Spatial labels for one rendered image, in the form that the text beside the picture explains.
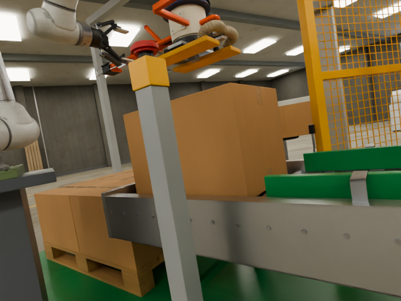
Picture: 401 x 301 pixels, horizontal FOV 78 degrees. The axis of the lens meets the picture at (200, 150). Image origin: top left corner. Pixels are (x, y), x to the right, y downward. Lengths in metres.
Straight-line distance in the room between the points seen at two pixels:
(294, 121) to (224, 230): 2.21
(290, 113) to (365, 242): 2.30
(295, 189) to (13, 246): 1.04
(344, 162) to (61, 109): 12.30
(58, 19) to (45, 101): 11.85
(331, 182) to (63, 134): 12.33
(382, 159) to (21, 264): 1.45
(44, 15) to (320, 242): 1.08
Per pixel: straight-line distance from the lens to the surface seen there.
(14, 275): 1.27
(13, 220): 1.22
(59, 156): 12.65
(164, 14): 1.06
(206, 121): 0.89
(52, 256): 2.42
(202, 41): 1.02
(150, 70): 0.62
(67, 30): 1.10
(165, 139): 0.61
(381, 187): 0.73
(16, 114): 1.41
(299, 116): 2.87
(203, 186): 0.95
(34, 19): 1.08
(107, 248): 1.64
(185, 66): 1.30
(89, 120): 12.89
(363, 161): 1.18
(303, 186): 0.75
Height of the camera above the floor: 0.80
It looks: 3 degrees down
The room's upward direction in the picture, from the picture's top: 9 degrees counter-clockwise
